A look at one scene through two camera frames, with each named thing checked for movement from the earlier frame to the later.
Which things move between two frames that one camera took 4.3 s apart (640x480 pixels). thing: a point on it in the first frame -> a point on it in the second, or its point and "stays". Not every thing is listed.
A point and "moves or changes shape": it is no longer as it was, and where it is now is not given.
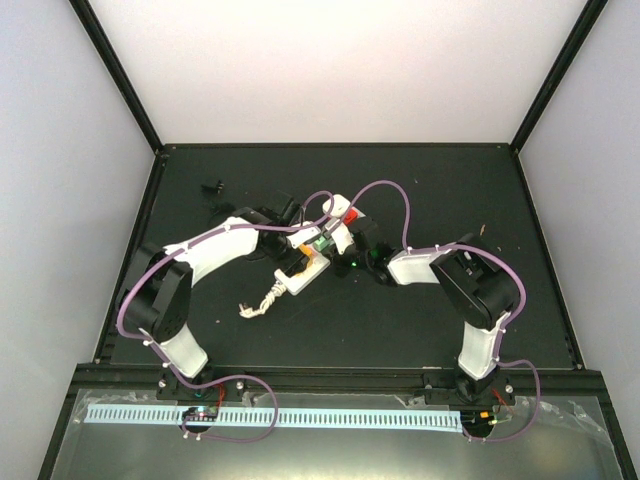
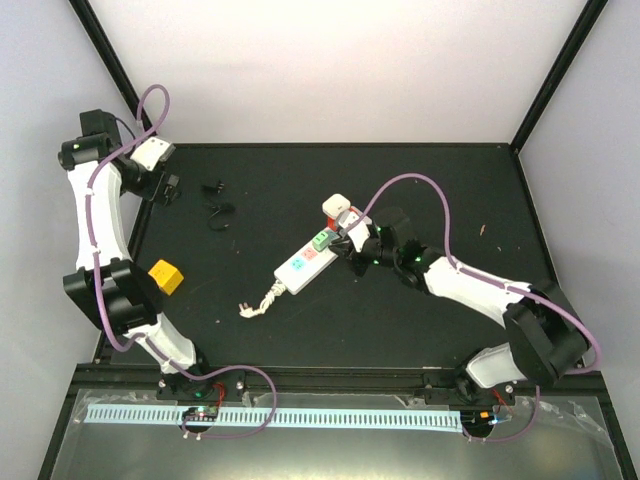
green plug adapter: x=321 y=244 stays
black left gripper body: x=288 y=265 -> x=147 y=190
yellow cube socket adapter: x=306 y=251 moves or changes shape
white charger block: x=340 y=205 stays
